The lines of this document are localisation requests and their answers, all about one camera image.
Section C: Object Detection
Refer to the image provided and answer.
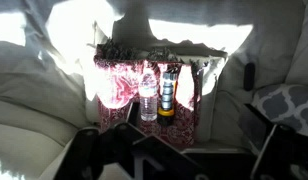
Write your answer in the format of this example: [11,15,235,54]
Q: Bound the grey white lattice cushion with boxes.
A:
[250,83,308,138]

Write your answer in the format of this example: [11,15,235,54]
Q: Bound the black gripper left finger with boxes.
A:
[53,128,102,180]

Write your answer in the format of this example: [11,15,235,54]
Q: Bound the beige throw pillow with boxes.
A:
[285,0,308,88]

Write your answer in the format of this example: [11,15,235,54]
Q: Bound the large beige sofa back cushion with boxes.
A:
[0,96,105,180]

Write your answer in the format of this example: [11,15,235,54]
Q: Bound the beige fabric sofa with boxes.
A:
[0,0,308,180]

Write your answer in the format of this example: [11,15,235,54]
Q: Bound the red white patterned blanket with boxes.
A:
[93,38,204,148]

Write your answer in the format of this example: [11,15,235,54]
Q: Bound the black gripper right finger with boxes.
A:
[250,123,308,180]

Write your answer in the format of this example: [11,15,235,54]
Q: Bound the black remote control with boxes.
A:
[243,62,257,92]

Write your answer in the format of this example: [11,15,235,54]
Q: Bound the clear plastic water bottle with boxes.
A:
[138,68,159,122]

